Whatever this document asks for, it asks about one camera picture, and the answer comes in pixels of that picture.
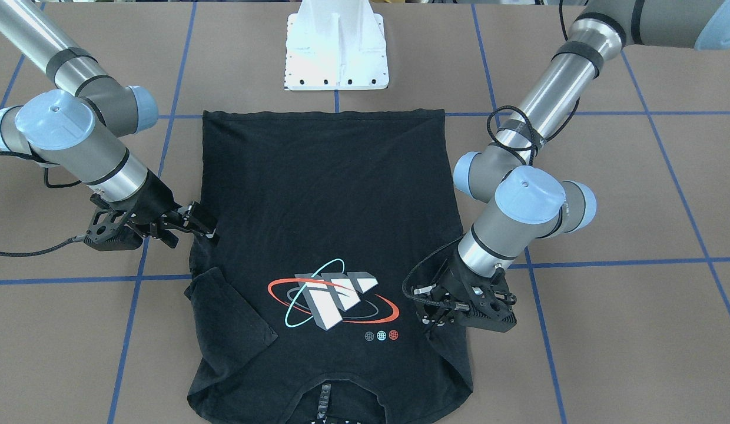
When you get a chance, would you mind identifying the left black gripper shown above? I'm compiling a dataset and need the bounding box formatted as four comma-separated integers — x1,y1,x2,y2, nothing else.
411,253,500,328

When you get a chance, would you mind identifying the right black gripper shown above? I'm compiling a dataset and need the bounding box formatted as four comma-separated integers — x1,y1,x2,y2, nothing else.
125,172,217,248

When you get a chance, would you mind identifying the black graphic t-shirt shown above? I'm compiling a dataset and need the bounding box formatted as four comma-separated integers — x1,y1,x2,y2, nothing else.
185,110,473,423

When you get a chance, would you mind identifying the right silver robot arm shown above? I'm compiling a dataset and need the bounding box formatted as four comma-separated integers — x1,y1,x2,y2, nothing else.
0,1,218,251

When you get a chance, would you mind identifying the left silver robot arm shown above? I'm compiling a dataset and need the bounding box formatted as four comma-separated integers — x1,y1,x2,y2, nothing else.
402,1,730,332

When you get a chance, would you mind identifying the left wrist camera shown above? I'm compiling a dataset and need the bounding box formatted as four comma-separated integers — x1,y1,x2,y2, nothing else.
456,272,517,333

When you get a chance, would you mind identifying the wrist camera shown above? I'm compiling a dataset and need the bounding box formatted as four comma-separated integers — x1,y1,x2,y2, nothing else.
456,272,517,333
83,207,142,251

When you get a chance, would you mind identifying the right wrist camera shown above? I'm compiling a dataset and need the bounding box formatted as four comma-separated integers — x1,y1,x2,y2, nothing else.
83,207,142,251

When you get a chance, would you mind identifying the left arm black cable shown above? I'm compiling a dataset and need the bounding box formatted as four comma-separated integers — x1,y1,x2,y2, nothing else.
401,0,583,307

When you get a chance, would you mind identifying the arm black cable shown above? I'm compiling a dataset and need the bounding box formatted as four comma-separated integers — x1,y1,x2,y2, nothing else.
401,0,583,307
0,150,89,258

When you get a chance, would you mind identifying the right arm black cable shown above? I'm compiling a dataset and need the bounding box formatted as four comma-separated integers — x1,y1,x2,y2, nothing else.
0,150,89,258

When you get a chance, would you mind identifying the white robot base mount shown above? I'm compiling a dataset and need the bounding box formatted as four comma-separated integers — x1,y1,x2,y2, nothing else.
284,1,390,91

